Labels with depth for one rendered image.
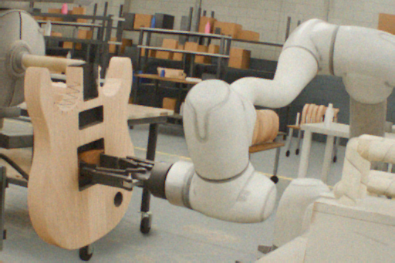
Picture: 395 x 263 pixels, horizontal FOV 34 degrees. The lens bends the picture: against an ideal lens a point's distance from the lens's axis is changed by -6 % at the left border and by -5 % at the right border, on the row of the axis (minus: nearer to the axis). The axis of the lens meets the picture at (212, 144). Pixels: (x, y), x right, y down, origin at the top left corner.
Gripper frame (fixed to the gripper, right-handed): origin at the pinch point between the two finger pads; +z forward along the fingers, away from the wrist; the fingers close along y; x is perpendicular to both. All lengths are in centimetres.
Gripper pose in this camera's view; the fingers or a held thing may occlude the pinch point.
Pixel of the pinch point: (92, 164)
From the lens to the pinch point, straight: 145.0
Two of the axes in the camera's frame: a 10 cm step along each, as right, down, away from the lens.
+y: 4.5, -2.2, 8.6
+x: 0.4, -9.6, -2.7
